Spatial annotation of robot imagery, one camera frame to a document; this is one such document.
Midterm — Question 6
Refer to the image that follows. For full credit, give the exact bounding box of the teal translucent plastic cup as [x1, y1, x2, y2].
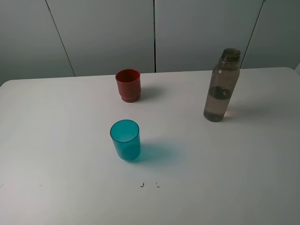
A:
[110, 120, 141, 161]

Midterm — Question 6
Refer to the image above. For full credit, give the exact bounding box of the smoky clear plastic bottle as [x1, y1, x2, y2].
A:
[203, 48, 240, 122]

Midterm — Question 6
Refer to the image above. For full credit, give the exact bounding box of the red plastic cup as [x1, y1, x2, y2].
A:
[115, 69, 141, 103]

